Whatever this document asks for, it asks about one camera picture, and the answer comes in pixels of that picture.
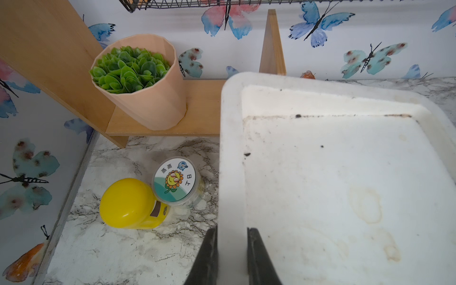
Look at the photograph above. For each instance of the black wire wall basket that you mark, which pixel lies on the black wire wall basket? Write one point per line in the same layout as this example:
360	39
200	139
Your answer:
132	6

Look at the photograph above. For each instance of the peach pot green plant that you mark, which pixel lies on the peach pot green plant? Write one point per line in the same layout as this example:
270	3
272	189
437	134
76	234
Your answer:
141	75

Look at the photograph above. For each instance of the small clear sticker jar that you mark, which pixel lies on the small clear sticker jar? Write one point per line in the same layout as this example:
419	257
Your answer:
178	183

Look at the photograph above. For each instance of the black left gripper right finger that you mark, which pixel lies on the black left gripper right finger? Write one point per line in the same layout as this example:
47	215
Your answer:
260	267

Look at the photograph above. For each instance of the wooden shelf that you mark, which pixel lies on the wooden shelf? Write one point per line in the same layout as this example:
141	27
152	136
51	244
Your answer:
48	43

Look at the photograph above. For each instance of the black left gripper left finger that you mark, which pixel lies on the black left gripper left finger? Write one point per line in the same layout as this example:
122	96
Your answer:
205	267

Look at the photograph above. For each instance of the white plastic drawer cabinet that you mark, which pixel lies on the white plastic drawer cabinet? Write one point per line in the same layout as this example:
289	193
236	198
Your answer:
347	184

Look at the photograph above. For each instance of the yellow cap bottle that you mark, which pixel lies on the yellow cap bottle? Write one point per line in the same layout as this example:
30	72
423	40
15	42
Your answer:
131	204

